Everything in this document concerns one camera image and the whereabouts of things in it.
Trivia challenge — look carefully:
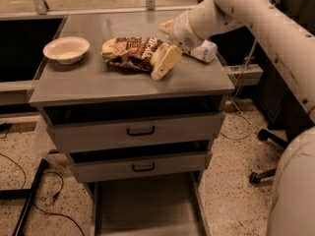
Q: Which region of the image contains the middle drawer with black handle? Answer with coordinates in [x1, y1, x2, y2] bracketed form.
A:
[71, 141, 212, 183]

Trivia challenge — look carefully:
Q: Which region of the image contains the open bottom drawer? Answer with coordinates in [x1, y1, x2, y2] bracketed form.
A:
[91, 173, 211, 236]

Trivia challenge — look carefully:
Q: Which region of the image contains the top drawer with black handle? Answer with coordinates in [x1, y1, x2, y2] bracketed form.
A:
[46, 95, 224, 152]

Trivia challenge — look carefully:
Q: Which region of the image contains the white floor cable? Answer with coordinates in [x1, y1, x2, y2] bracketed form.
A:
[220, 39, 260, 142]

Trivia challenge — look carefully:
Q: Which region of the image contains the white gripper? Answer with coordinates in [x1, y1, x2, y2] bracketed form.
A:
[150, 11, 203, 80]

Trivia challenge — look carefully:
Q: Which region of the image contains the black office chair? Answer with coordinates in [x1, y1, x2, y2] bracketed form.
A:
[248, 128, 289, 186]

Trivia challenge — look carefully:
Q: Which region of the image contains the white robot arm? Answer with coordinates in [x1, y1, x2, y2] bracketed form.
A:
[158, 0, 315, 236]

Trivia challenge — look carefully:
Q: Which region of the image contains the grey drawer cabinet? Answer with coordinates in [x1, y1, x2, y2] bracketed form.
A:
[29, 9, 235, 236]

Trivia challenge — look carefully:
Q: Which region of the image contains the drawer with black handle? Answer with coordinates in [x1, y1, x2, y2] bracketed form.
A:
[46, 95, 224, 152]
[71, 141, 212, 183]

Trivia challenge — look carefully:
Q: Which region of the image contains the white bowl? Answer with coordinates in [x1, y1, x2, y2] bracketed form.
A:
[42, 36, 90, 65]

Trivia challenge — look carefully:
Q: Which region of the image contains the brown chip bag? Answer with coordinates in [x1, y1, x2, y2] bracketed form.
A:
[101, 37, 162, 72]

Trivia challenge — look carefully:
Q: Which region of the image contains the black floor cable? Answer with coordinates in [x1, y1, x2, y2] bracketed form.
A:
[0, 152, 86, 236]

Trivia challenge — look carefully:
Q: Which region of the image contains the clear plastic water bottle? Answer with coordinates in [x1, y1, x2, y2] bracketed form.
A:
[190, 40, 218, 63]

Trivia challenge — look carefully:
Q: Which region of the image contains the black metal floor frame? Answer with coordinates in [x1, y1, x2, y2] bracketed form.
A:
[0, 159, 49, 236]

